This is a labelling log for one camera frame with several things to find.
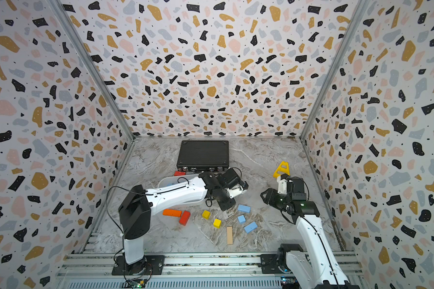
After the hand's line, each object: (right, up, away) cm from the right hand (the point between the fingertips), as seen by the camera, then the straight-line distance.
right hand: (266, 195), depth 81 cm
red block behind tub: (-47, +7, +22) cm, 52 cm away
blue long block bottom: (-6, -15, +3) cm, 17 cm away
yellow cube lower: (-22, -13, +3) cm, 26 cm away
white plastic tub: (-44, +5, +16) cm, 47 cm away
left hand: (-15, -3, +2) cm, 15 cm away
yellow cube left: (-27, -10, +5) cm, 30 cm away
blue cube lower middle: (-10, -12, +4) cm, 17 cm away
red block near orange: (-38, -12, +5) cm, 40 cm away
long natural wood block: (-16, -19, -1) cm, 25 cm away
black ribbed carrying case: (-32, +18, +28) cm, 46 cm away
